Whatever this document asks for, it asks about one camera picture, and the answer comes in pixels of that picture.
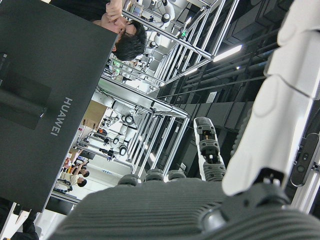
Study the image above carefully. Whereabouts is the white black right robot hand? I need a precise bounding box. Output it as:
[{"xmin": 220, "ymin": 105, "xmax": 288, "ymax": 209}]
[{"xmin": 47, "ymin": 0, "xmax": 320, "ymax": 240}]

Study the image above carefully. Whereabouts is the brown cardboard box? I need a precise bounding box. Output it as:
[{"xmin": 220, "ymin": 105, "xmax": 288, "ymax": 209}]
[{"xmin": 80, "ymin": 99, "xmax": 109, "ymax": 131}]

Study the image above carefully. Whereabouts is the ceiling strip light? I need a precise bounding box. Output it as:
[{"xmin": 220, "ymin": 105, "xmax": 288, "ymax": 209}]
[{"xmin": 211, "ymin": 44, "xmax": 243, "ymax": 63}]

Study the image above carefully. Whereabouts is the person in black shirt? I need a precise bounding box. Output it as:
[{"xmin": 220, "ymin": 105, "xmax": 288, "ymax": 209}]
[{"xmin": 51, "ymin": 0, "xmax": 148, "ymax": 62}]

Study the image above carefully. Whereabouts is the black Huawei monitor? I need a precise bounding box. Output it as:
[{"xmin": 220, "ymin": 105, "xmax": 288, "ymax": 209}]
[{"xmin": 0, "ymin": 0, "xmax": 118, "ymax": 213}]

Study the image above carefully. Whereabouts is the aluminium profile frame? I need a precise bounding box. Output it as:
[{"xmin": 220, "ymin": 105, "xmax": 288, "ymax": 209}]
[
  {"xmin": 121, "ymin": 0, "xmax": 241, "ymax": 87},
  {"xmin": 76, "ymin": 74, "xmax": 191, "ymax": 177}
]

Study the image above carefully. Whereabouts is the grey depth camera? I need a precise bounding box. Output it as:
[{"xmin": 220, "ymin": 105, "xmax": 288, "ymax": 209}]
[{"xmin": 290, "ymin": 132, "xmax": 320, "ymax": 188}]

